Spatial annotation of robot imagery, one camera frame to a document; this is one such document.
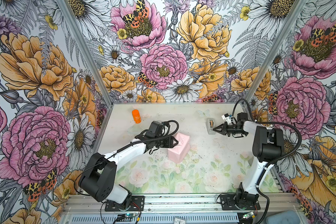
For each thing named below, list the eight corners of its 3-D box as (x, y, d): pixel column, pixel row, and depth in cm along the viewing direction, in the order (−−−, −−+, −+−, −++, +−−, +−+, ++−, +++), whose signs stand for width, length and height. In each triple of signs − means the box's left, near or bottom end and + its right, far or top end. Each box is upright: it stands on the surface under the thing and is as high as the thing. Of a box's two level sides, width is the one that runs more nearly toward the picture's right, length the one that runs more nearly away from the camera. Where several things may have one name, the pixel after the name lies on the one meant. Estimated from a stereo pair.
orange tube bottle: (134, 123, 111) (131, 115, 103) (135, 118, 115) (132, 109, 107) (140, 123, 111) (138, 115, 103) (141, 118, 115) (139, 109, 107)
